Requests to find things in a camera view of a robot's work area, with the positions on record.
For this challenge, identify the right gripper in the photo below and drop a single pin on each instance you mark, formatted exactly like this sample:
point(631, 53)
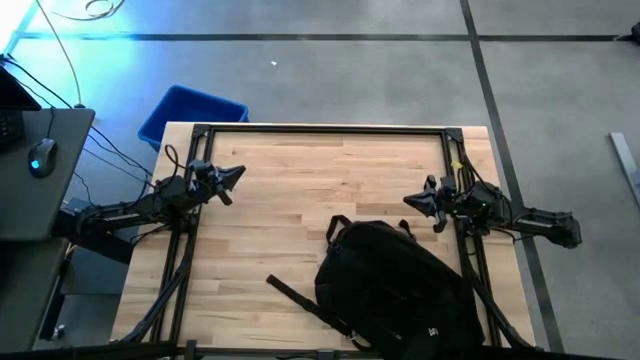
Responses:
point(445, 200)

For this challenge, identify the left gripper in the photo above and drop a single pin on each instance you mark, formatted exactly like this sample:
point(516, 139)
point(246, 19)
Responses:
point(205, 180)

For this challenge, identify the black fabric garment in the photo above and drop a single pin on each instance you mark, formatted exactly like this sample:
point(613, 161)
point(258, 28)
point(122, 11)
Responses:
point(395, 290)

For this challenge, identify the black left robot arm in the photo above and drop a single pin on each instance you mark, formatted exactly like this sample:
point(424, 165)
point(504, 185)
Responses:
point(125, 212)

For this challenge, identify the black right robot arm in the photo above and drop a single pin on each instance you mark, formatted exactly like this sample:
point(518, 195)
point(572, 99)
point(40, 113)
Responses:
point(530, 220)

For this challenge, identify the blue plastic bin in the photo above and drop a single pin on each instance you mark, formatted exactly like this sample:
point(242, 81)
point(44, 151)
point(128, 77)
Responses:
point(190, 107)

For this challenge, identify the black power brick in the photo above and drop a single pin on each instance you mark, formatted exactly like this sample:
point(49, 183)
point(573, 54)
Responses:
point(75, 205)

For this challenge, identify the black computer mouse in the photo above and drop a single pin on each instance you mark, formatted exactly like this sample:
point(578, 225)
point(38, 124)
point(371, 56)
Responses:
point(42, 157)

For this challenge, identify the dark grey desk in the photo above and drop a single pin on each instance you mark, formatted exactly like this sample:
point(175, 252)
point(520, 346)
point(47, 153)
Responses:
point(40, 210)
point(25, 290)

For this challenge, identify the grey metal bar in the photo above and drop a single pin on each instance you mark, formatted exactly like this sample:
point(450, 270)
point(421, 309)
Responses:
point(625, 162)

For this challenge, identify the black keyboard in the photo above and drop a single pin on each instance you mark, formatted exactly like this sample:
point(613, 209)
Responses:
point(10, 127)

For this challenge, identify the black desk monitor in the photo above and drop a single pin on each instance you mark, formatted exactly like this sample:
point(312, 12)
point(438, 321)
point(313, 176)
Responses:
point(15, 95)

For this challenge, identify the black aluminium table frame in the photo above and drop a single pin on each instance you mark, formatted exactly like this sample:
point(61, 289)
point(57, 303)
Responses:
point(325, 130)

